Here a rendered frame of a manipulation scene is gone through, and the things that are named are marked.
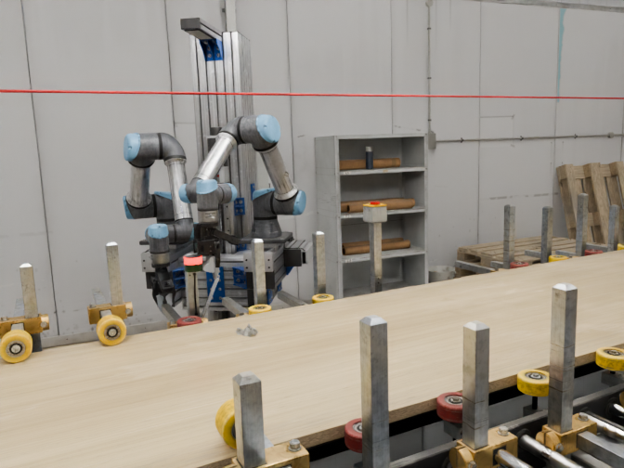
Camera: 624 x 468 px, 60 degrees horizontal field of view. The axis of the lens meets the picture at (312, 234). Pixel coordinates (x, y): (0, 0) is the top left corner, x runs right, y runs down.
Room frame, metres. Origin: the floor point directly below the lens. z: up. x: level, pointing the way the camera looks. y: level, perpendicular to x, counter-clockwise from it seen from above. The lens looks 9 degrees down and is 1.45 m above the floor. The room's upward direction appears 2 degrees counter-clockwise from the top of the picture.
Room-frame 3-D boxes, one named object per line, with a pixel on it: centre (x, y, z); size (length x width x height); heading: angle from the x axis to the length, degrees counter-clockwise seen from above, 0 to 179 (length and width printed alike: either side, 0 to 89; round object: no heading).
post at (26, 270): (1.63, 0.87, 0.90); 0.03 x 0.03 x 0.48; 26
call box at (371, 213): (2.18, -0.26, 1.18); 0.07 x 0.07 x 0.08; 26
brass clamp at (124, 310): (1.73, 0.67, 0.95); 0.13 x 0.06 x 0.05; 116
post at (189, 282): (1.85, 0.43, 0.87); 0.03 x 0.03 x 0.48; 26
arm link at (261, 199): (2.62, 0.22, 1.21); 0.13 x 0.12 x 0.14; 66
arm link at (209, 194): (1.96, 0.37, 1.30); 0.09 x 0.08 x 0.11; 156
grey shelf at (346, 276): (4.84, -0.55, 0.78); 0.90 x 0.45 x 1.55; 112
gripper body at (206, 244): (1.95, 0.38, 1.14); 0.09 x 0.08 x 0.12; 116
